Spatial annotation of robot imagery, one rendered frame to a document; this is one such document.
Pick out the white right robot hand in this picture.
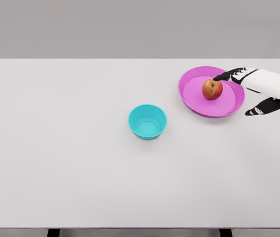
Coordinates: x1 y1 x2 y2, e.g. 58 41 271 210
212 67 280 117

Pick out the red apple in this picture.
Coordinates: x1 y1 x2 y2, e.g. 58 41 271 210
201 78 224 100

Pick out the pink plate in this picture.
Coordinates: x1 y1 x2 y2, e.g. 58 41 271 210
178 66 245 118

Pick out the blue bowl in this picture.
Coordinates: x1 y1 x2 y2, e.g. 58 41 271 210
128 104 167 141

